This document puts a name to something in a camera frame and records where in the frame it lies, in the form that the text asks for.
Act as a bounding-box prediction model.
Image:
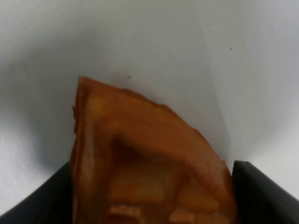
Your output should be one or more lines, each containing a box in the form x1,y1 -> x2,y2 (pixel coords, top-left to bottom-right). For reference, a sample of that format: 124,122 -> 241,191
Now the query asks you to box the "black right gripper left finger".
0,163 -> 72,224

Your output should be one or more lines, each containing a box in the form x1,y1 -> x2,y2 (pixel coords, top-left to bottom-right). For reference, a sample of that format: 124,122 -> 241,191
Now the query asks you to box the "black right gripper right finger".
232,161 -> 299,224

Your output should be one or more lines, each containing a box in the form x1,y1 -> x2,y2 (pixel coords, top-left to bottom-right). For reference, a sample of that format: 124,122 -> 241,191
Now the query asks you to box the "orange waffle slice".
70,77 -> 238,224

